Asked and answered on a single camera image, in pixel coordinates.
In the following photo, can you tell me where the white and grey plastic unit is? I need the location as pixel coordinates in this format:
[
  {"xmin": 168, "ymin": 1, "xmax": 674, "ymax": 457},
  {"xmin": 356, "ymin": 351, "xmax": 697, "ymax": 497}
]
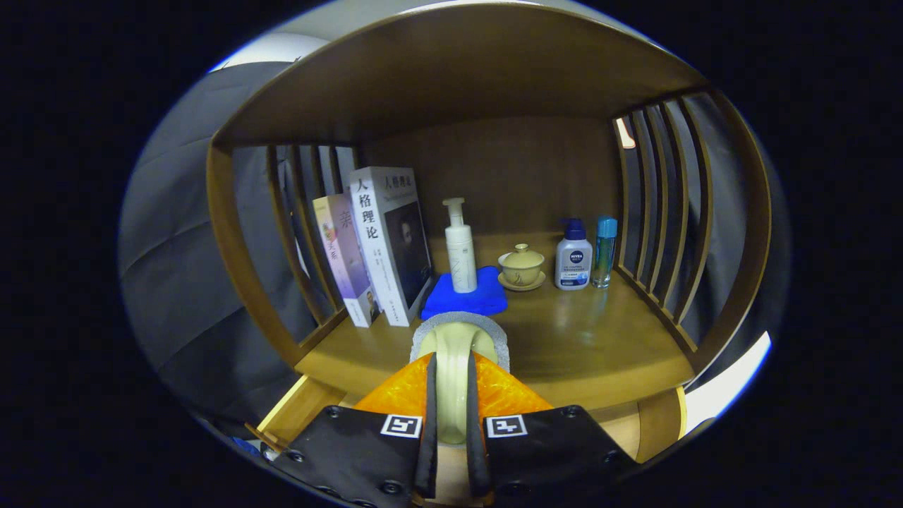
[{"xmin": 684, "ymin": 332, "xmax": 772, "ymax": 435}]

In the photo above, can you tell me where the brown wooden cabinet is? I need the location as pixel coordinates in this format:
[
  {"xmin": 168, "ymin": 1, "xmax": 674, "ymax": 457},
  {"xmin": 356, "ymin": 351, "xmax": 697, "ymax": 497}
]
[{"xmin": 206, "ymin": 4, "xmax": 773, "ymax": 396}]

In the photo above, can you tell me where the black backdrop cloth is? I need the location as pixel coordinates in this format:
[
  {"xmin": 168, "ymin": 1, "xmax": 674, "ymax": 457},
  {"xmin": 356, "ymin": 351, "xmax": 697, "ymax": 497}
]
[{"xmin": 119, "ymin": 60, "xmax": 791, "ymax": 424}]

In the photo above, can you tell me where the green handled scrub sponge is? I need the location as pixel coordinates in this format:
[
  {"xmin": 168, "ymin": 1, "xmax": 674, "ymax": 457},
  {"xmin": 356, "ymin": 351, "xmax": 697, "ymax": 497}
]
[{"xmin": 410, "ymin": 311, "xmax": 511, "ymax": 447}]

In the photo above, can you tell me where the white pump bottle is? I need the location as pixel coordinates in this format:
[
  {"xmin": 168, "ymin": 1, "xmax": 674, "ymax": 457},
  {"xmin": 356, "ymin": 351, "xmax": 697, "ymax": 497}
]
[{"xmin": 442, "ymin": 198, "xmax": 478, "ymax": 294}]

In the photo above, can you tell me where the white blue-capped lotion bottle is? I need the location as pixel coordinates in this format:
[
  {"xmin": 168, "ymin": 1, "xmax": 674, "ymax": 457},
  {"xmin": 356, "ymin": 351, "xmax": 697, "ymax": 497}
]
[{"xmin": 554, "ymin": 218, "xmax": 593, "ymax": 291}]

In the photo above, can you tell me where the brown wooden countertop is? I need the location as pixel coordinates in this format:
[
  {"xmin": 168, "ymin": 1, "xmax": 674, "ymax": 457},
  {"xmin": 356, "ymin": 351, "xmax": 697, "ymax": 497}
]
[{"xmin": 295, "ymin": 272, "xmax": 696, "ymax": 412}]

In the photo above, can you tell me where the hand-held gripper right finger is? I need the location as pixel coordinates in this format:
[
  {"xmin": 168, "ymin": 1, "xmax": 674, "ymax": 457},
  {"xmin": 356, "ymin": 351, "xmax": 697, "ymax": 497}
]
[{"xmin": 466, "ymin": 351, "xmax": 639, "ymax": 505}]

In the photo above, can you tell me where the yellow lidded tea cup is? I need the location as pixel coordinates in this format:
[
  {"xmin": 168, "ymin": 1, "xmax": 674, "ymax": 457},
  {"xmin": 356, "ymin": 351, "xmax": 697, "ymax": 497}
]
[{"xmin": 497, "ymin": 243, "xmax": 547, "ymax": 292}]

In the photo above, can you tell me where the purple book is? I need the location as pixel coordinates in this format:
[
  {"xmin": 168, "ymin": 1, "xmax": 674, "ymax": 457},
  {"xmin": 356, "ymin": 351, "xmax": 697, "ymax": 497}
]
[{"xmin": 313, "ymin": 193, "xmax": 382, "ymax": 329}]

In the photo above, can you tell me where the thick white book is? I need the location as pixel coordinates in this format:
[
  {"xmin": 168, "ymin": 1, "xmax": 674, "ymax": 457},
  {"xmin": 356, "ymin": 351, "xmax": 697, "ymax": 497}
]
[{"xmin": 349, "ymin": 166, "xmax": 435, "ymax": 327}]

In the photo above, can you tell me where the teal clear bottle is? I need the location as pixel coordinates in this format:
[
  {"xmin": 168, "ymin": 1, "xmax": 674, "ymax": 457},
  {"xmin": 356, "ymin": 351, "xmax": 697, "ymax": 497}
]
[{"xmin": 592, "ymin": 217, "xmax": 619, "ymax": 289}]

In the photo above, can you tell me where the blue folded cloth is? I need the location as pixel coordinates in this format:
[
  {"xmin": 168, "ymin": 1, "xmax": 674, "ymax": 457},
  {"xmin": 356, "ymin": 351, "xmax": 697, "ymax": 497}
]
[{"xmin": 420, "ymin": 265, "xmax": 509, "ymax": 320}]

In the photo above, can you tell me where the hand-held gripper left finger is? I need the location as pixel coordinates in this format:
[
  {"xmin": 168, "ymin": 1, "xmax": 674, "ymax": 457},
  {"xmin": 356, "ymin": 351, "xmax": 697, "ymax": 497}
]
[{"xmin": 272, "ymin": 351, "xmax": 440, "ymax": 508}]

